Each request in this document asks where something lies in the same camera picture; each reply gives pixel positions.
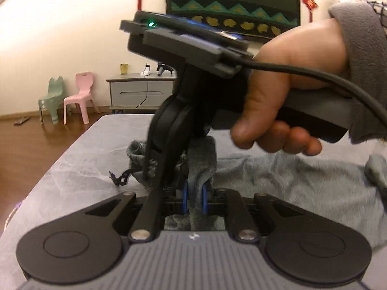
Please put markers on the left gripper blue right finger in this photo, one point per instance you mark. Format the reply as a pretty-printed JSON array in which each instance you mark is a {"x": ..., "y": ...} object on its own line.
[{"x": 226, "y": 210}]

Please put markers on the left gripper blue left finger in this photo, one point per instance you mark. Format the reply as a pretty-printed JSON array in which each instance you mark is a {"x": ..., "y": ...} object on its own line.
[{"x": 160, "y": 203}]

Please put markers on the grey sweatpants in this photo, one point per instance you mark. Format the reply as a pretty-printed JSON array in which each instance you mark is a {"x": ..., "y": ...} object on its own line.
[{"x": 346, "y": 193}]

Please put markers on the black gadget on sideboard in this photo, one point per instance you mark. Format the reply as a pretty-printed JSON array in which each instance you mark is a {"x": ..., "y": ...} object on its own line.
[{"x": 161, "y": 68}]

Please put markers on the yellow cup on sideboard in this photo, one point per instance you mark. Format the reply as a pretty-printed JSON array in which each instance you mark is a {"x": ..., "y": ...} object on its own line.
[{"x": 124, "y": 69}]

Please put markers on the long grey tv sideboard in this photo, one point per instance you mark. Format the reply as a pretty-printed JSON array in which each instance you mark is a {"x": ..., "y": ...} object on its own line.
[{"x": 137, "y": 92}]

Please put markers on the pink plastic child chair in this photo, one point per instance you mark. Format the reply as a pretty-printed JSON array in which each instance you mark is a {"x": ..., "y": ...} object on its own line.
[{"x": 84, "y": 82}]

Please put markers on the green plastic child chair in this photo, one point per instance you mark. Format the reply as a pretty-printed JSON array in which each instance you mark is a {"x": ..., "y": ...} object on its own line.
[{"x": 53, "y": 100}]

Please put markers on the framed green yellow wall picture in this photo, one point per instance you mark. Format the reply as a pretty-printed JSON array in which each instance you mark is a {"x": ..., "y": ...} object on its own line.
[{"x": 254, "y": 19}]

